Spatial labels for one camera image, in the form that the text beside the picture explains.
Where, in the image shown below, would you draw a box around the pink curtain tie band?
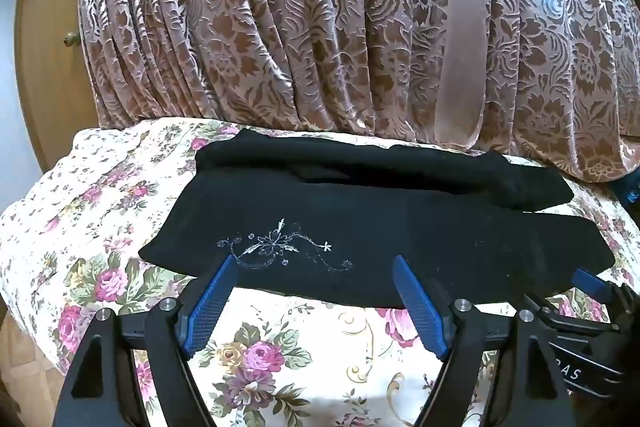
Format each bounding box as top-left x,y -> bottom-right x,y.
434,0 -> 493,148

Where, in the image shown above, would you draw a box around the dark blue object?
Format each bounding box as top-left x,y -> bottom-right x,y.
614,171 -> 640,208

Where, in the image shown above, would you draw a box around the floral bed sheet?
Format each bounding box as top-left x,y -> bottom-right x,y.
0,117 -> 640,427

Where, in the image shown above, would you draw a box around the black pants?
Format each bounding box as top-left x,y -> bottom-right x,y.
137,128 -> 617,310

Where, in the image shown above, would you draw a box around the wooden cabinet door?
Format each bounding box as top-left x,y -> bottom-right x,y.
14,0 -> 103,170

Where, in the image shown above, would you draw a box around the brown floral curtain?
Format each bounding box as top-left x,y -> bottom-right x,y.
77,0 -> 640,185

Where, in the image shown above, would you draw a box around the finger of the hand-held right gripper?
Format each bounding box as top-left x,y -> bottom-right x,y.
520,293 -> 621,339
571,268 -> 628,308

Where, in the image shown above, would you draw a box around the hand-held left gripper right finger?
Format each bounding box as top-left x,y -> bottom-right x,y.
392,254 -> 583,427

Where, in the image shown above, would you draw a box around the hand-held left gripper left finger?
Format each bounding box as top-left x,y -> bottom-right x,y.
54,254 -> 238,427

